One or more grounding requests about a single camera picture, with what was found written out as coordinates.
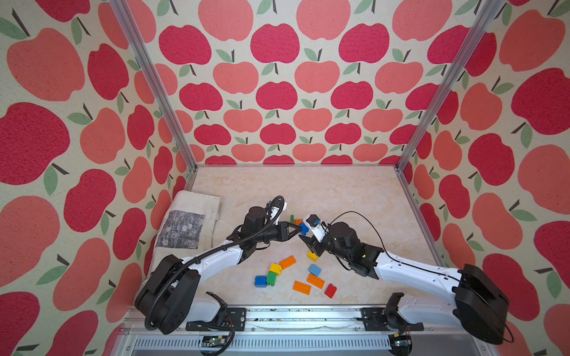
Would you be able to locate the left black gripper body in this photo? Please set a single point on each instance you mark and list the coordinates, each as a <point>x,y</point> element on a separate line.
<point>277,232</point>

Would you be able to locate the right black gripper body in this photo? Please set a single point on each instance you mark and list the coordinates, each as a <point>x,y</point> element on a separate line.
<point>326,244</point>

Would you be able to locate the dark blue lego brick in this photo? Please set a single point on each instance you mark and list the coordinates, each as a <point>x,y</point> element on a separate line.
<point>305,229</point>

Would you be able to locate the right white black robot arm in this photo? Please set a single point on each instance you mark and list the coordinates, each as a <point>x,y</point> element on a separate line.
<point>469,297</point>

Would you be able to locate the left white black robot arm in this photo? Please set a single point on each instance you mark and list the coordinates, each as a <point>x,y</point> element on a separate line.
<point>168,298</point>

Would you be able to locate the yellow square lego brick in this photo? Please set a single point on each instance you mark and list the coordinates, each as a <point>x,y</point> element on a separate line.
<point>312,256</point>

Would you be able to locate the light blue lego brick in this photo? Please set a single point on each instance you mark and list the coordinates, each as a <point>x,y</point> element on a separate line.
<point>314,270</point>

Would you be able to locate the yellow lego brick left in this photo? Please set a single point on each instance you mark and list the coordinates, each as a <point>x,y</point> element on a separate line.
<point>276,269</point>

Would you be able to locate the green lego brick left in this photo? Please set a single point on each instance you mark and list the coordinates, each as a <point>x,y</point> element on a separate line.
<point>271,278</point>

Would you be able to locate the orange lego plate bottom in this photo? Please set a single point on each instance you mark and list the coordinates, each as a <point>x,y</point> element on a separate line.
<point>302,288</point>

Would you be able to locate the red lego brick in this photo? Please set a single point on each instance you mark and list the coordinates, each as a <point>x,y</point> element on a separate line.
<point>330,291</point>

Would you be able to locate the blue lego brick left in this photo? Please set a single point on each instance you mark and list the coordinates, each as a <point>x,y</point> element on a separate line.
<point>260,281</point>

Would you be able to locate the folded beige printed cloth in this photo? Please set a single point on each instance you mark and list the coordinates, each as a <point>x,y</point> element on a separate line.
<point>187,228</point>

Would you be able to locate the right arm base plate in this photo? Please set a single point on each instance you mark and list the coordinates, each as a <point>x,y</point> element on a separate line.
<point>377,319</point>

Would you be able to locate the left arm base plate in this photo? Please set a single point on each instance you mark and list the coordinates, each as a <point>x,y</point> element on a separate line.
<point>226,319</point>

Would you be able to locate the front aluminium rail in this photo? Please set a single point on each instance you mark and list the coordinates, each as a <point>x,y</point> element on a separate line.
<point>296,330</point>

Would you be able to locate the right aluminium frame post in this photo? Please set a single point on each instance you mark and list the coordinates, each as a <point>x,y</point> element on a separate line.
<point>483,19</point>

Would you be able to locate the aluminium frame post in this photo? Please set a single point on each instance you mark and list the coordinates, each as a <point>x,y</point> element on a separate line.
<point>129,26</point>
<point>483,19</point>

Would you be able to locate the left aluminium frame post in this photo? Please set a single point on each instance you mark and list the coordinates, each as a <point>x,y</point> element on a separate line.
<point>129,26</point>

